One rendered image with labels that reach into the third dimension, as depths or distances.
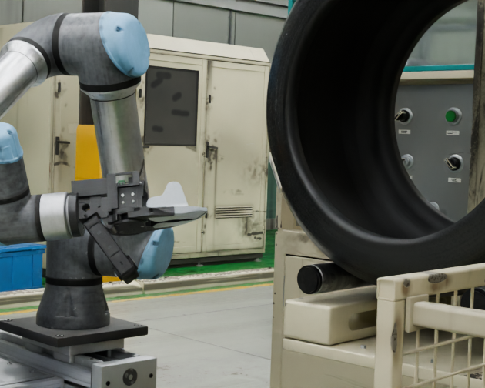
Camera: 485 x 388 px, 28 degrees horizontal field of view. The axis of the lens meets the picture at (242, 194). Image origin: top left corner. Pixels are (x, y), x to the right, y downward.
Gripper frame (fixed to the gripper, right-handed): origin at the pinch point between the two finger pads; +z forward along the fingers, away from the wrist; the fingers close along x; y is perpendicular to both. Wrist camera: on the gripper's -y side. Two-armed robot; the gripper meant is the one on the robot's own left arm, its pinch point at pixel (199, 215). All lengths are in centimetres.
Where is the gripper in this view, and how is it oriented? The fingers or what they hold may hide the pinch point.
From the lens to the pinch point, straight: 151.6
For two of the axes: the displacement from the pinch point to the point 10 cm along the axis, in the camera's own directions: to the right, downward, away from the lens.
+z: 10.0, -1.0, -0.2
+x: 0.5, 2.9, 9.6
